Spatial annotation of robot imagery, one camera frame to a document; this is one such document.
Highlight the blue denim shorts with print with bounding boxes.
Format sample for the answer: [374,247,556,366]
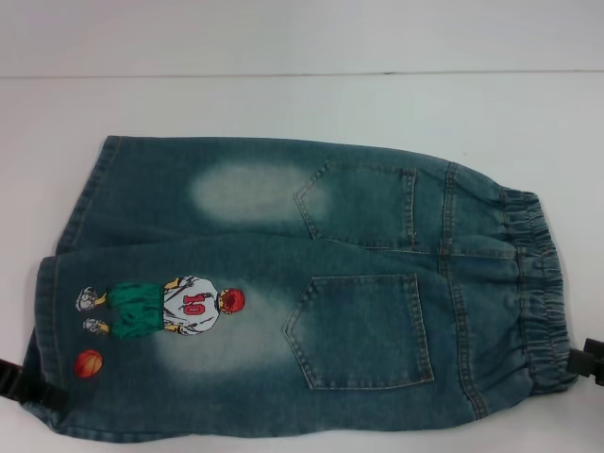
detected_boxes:
[21,135,581,438]

